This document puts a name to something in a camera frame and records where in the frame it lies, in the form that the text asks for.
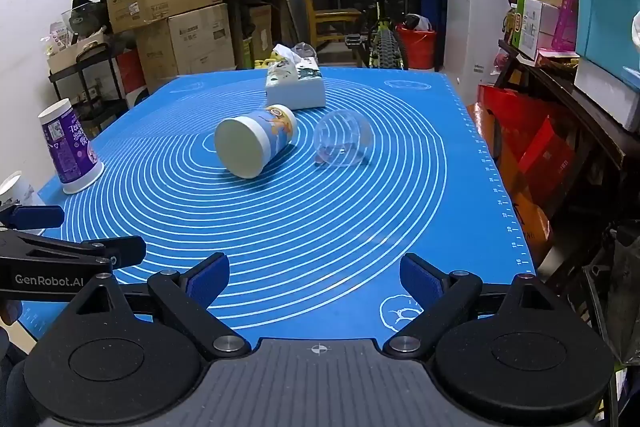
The small cardboard box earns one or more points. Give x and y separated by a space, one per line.
75 52

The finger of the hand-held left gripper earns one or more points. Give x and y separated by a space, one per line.
37 217
125 251

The white foam box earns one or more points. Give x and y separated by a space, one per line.
605 92

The pink box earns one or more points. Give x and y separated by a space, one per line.
567 12

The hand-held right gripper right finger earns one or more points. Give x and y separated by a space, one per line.
422 279

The large brown cardboard box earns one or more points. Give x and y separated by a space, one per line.
195 42

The blue orange printed paper cup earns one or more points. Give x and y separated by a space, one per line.
250 142

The black green bicycle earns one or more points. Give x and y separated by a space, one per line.
382 42

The blue ringed silicone mat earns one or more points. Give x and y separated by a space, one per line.
325 217

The black plastic bag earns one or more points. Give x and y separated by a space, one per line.
620 297

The green white carton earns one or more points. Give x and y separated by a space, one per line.
535 24

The purple white paper cup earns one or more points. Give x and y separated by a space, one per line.
67 147

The red orange shopping bag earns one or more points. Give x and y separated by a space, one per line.
530 157

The clear plastic cup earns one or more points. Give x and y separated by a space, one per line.
345 137

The black metal cart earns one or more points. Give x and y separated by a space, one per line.
105 82

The person's left hand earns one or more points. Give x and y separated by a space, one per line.
7 313

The white chest freezer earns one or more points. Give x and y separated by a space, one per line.
475 27

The teal plastic storage bin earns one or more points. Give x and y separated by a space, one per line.
605 12

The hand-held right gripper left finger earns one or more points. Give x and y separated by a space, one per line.
210 279

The red plastic bucket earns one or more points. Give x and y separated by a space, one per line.
417 49

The dark wooden shelf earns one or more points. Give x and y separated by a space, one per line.
590 147

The wooden chair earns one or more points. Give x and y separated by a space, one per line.
325 17

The white tissue box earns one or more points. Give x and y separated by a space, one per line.
295 92

